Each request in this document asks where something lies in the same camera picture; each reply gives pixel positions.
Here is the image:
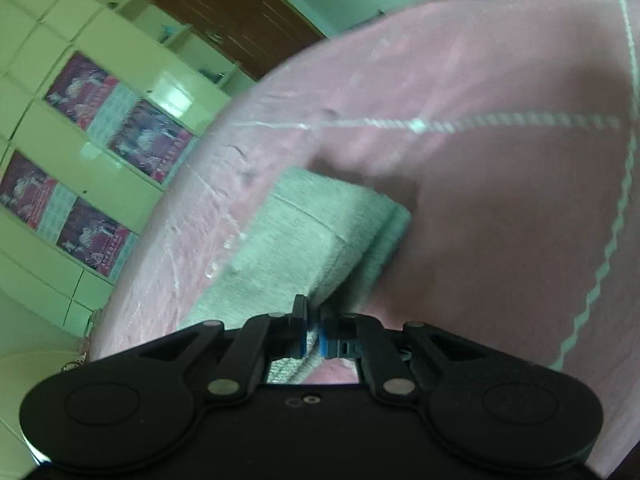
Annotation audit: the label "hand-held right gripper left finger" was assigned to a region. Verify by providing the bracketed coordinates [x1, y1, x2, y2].
[137, 294, 310, 406]

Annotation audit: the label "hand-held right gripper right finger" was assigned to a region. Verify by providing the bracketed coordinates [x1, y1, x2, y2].
[320, 311, 483, 404]

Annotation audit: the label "grey pants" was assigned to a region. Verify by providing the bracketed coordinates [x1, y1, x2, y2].
[182, 167, 413, 386]

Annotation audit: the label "pink checked bed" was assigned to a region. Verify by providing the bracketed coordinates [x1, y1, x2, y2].
[87, 0, 640, 480]

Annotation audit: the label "white corner shelf unit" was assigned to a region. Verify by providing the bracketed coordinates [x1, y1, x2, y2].
[97, 0, 256, 96]

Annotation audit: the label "white wardrobe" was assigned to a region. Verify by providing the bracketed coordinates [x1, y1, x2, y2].
[0, 0, 258, 461]

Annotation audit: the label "brown wooden door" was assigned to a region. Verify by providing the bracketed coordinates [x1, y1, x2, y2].
[120, 0, 326, 81]

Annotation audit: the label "wall poster with calendar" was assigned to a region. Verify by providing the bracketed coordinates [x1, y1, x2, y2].
[44, 51, 138, 143]
[0, 151, 76, 238]
[55, 197, 140, 278]
[106, 99, 196, 184]

